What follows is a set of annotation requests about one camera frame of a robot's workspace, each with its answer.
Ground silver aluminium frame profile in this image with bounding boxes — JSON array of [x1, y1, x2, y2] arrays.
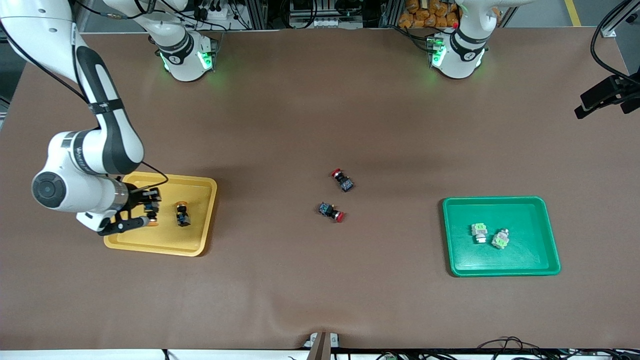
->
[[597, 0, 640, 38]]

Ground black cable bundle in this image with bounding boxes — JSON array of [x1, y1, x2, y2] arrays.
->
[[475, 336, 640, 360]]

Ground grey electronics box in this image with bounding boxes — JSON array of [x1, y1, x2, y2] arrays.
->
[[287, 0, 368, 29]]

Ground white power strip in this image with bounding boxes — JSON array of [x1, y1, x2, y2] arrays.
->
[[197, 2, 236, 30]]

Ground yellow plastic tray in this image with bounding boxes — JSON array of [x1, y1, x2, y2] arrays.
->
[[103, 171, 219, 258]]

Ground orange packaged items pile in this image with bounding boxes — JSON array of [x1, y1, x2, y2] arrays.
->
[[397, 0, 462, 29]]

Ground brown table mat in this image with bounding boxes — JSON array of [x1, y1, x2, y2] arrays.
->
[[0, 27, 640, 351]]

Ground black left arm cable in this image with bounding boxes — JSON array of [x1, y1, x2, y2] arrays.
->
[[590, 0, 640, 81]]

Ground red mushroom push button switch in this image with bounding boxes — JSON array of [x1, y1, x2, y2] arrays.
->
[[318, 201, 347, 224], [330, 168, 356, 194]]

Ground metal mounting bracket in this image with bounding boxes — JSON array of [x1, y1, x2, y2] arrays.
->
[[303, 331, 342, 360]]

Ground green plastic tray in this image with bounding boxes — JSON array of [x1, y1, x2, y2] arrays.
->
[[442, 196, 562, 278]]

